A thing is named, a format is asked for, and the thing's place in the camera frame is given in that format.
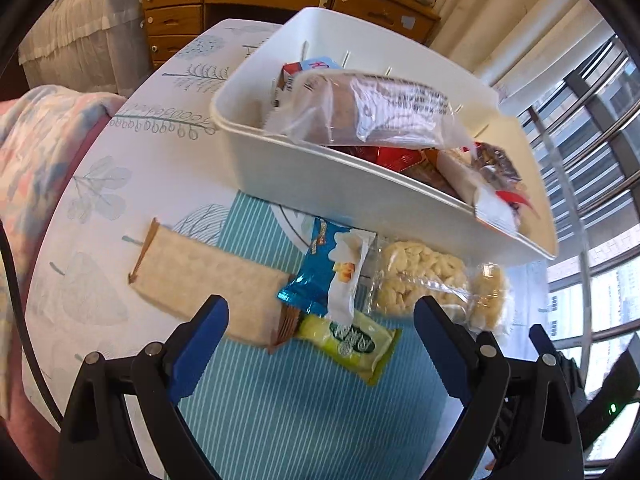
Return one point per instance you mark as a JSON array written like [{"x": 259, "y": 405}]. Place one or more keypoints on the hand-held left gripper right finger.
[{"x": 440, "y": 355}]

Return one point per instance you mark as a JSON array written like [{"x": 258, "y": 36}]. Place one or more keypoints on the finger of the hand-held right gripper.
[{"x": 540, "y": 337}]

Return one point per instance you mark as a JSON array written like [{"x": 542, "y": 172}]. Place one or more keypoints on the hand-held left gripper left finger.
[{"x": 200, "y": 350}]

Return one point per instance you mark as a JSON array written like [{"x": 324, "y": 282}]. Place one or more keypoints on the yellow green snack packet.
[{"x": 350, "y": 345}]

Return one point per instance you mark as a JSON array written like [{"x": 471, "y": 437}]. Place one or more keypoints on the large white orange snack bag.
[{"x": 492, "y": 205}]

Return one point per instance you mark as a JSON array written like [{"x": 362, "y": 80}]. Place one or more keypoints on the dark dried fruit packet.
[{"x": 495, "y": 160}]

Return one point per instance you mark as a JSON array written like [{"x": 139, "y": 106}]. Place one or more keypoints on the white plastic bin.
[{"x": 280, "y": 170}]

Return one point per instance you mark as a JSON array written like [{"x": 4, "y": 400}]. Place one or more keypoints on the red clear packet yellow label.
[{"x": 395, "y": 157}]

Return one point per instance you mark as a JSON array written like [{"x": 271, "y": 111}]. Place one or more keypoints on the clear bread packet black print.
[{"x": 350, "y": 105}]

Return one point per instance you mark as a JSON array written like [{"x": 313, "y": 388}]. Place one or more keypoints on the red and blue carton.
[{"x": 290, "y": 76}]

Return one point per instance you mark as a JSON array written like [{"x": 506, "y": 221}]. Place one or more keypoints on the blue and white packet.
[{"x": 320, "y": 65}]

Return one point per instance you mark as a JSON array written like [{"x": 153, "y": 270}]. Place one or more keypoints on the clear packet chunky pale crackers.
[{"x": 490, "y": 295}]

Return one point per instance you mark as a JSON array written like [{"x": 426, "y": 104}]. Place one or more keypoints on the beige cracker packet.
[{"x": 210, "y": 285}]

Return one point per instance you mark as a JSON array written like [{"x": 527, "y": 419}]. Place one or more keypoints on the clear packet sliced pale chips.
[{"x": 420, "y": 280}]

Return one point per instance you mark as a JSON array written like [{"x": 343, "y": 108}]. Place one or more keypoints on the teal striped mat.
[{"x": 300, "y": 425}]

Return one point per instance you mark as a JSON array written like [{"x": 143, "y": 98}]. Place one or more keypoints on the blue popcorn packet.
[{"x": 320, "y": 270}]

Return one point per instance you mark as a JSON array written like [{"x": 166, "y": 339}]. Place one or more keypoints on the mauve cloth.
[{"x": 20, "y": 410}]

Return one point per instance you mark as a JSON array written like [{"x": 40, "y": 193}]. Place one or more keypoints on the metal window railing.
[{"x": 590, "y": 120}]

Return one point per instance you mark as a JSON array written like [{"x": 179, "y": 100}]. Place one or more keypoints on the pink floral blanket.
[{"x": 35, "y": 150}]

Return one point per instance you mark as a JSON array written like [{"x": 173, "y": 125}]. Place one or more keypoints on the white ruffled bed cover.
[{"x": 75, "y": 25}]

